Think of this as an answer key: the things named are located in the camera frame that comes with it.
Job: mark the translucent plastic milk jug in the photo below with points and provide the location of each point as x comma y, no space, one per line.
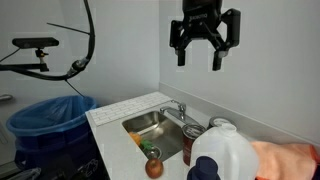
226,153

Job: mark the dark blue bottle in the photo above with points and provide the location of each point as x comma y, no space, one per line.
204,170

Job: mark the red apple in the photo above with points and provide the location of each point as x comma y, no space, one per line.
154,168

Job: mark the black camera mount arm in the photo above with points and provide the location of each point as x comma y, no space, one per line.
23,67

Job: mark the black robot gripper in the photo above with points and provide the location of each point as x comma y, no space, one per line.
201,16

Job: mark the chrome sink faucet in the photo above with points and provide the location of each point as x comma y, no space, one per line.
173,112

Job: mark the black stereo camera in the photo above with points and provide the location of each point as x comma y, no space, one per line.
35,42

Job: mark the orange toy carrot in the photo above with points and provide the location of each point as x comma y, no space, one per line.
136,137

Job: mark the stainless steel sink basin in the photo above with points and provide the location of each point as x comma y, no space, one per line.
160,128

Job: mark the blue trash bin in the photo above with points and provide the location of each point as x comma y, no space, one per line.
46,130

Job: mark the white tile pattern mat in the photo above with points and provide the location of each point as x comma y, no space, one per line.
123,108

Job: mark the orange cloth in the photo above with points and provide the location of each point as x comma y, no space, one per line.
286,160

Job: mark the dark red metal tumbler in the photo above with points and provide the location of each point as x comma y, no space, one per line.
188,143

